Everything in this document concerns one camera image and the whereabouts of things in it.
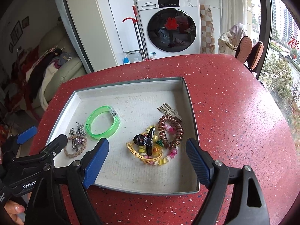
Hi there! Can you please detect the brown spiral hair tie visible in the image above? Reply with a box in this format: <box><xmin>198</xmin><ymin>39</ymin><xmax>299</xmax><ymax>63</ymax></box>
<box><xmin>158</xmin><ymin>115</ymin><xmax>183</xmax><ymax>149</ymax></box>

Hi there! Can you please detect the large dark picture frame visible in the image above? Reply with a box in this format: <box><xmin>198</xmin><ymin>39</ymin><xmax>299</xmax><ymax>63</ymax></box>
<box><xmin>10</xmin><ymin>21</ymin><xmax>23</xmax><ymax>45</ymax></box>

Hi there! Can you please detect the red handled mop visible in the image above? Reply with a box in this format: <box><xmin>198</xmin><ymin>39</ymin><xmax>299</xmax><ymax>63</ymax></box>
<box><xmin>122</xmin><ymin>6</ymin><xmax>150</xmax><ymax>62</ymax></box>

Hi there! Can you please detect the white cardboard tray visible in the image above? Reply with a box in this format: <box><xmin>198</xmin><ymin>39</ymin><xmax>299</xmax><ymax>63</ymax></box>
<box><xmin>46</xmin><ymin>76</ymin><xmax>201</xmax><ymax>195</ymax></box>

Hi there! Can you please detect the cream leather sofa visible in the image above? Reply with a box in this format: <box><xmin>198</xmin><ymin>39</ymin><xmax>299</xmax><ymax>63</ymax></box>
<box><xmin>35</xmin><ymin>26</ymin><xmax>88</xmax><ymax>109</ymax></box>

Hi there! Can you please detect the white curtain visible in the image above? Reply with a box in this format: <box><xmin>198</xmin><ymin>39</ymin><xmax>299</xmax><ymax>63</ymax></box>
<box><xmin>218</xmin><ymin>0</ymin><xmax>246</xmax><ymax>40</ymax></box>

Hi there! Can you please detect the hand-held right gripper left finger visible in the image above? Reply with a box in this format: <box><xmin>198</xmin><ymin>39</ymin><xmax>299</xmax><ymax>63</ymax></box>
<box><xmin>25</xmin><ymin>138</ymin><xmax>110</xmax><ymax>225</ymax></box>

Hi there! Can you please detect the yellow flower hair tie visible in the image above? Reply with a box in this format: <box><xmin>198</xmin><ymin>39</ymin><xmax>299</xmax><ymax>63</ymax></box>
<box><xmin>126</xmin><ymin>127</ymin><xmax>164</xmax><ymax>164</ymax></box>

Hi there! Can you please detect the pink heart brooch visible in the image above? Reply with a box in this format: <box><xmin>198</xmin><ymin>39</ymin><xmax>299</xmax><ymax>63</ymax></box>
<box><xmin>71</xmin><ymin>136</ymin><xmax>86</xmax><ymax>150</ymax></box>

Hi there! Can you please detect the black hair claw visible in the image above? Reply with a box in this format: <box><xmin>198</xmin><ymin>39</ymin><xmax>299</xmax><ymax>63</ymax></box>
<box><xmin>133</xmin><ymin>127</ymin><xmax>156</xmax><ymax>157</ymax></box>

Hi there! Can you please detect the white tall cabinet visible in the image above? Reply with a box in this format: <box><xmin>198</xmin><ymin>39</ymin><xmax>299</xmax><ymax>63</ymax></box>
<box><xmin>103</xmin><ymin>0</ymin><xmax>141</xmax><ymax>52</ymax></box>

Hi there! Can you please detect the pink yellow spiral keychain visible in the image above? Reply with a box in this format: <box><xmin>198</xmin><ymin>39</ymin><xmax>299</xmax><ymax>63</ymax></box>
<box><xmin>138</xmin><ymin>122</ymin><xmax>180</xmax><ymax>167</ymax></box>

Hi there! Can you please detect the beige braided hair tie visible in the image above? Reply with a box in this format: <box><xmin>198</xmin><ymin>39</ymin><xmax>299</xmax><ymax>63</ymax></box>
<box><xmin>64</xmin><ymin>135</ymin><xmax>88</xmax><ymax>158</ymax></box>

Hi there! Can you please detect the green translucent bangle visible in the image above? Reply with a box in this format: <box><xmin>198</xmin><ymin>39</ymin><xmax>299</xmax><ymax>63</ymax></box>
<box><xmin>85</xmin><ymin>105</ymin><xmax>122</xmax><ymax>139</ymax></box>

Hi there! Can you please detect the white garment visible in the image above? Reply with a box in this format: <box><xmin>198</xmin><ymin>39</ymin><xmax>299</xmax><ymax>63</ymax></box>
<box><xmin>39</xmin><ymin>64</ymin><xmax>60</xmax><ymax>105</ymax></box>

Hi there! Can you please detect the person's left hand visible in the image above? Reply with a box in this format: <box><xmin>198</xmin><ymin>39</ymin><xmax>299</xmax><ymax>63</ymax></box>
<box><xmin>3</xmin><ymin>202</ymin><xmax>26</xmax><ymax>225</ymax></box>

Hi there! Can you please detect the pile of dark clothes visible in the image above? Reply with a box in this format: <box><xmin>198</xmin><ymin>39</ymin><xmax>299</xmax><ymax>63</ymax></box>
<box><xmin>5</xmin><ymin>46</ymin><xmax>73</xmax><ymax>113</ymax></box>

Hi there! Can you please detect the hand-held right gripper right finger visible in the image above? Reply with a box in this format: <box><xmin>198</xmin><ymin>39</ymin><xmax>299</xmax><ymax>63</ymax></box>
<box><xmin>186</xmin><ymin>138</ymin><xmax>270</xmax><ymax>225</ymax></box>

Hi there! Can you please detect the checkered hanging towel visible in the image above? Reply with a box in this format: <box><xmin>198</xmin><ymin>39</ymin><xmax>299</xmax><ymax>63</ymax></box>
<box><xmin>200</xmin><ymin>4</ymin><xmax>215</xmax><ymax>54</ymax></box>

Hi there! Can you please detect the white washing machine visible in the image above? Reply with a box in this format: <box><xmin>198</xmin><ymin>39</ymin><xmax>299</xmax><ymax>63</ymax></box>
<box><xmin>135</xmin><ymin>0</ymin><xmax>204</xmax><ymax>59</ymax></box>

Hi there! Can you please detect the translucent plastic jug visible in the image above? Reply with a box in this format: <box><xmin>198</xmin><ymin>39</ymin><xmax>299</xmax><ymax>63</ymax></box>
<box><xmin>127</xmin><ymin>51</ymin><xmax>142</xmax><ymax>63</ymax></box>

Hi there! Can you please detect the silver metal hair clip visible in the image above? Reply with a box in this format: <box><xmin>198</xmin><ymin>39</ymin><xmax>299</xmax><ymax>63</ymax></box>
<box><xmin>157</xmin><ymin>102</ymin><xmax>183</xmax><ymax>120</ymax></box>

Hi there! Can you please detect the pale cloth on chair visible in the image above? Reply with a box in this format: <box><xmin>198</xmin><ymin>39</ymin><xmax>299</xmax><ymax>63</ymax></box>
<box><xmin>218</xmin><ymin>23</ymin><xmax>247</xmax><ymax>54</ymax></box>

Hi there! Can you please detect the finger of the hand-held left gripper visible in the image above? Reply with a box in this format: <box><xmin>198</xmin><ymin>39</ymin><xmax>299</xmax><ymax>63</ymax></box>
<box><xmin>0</xmin><ymin>126</ymin><xmax>38</xmax><ymax>156</ymax></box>
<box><xmin>41</xmin><ymin>134</ymin><xmax>68</xmax><ymax>162</ymax></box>

